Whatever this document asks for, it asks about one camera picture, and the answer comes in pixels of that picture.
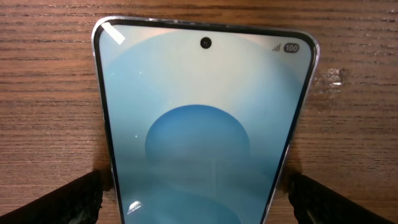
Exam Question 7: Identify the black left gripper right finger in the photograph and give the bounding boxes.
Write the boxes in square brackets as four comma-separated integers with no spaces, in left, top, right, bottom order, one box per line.
[288,173,394,224]

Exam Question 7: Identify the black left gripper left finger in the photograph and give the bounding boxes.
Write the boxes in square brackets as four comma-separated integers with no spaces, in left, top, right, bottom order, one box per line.
[1,170,103,224]

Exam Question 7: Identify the Galaxy S25 smartphone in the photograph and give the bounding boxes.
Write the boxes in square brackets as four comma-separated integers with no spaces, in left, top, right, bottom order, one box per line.
[91,16,320,224]

